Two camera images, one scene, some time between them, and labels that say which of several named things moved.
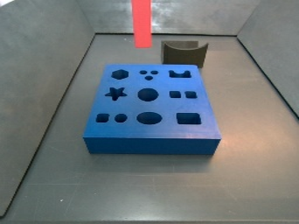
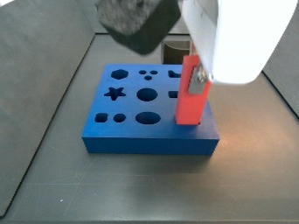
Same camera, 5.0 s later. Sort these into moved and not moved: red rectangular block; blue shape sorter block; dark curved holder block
Moved: red rectangular block
Not moved: blue shape sorter block; dark curved holder block
